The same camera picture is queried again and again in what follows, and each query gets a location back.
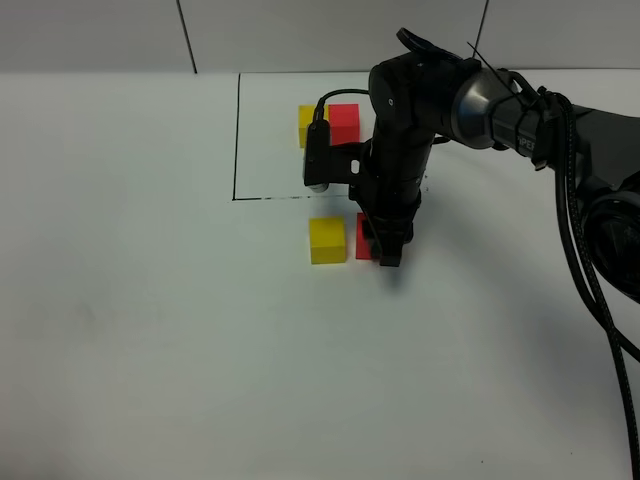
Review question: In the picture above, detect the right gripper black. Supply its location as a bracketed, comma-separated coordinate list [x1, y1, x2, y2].
[349, 139, 423, 267]

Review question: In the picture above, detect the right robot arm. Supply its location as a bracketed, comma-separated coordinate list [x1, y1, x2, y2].
[362, 29, 639, 299]

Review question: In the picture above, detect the red template block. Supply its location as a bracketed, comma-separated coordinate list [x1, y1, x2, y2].
[328, 104, 360, 145]

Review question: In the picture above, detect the yellow template block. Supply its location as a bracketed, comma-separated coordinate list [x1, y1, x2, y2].
[298, 105, 315, 149]

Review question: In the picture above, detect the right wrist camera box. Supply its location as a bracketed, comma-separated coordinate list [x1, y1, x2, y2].
[303, 119, 371, 191]

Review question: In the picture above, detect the black camera cable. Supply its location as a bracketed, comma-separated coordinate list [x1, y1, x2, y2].
[312, 88, 370, 124]

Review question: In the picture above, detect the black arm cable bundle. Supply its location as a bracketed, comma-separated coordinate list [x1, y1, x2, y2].
[537, 85, 640, 480]

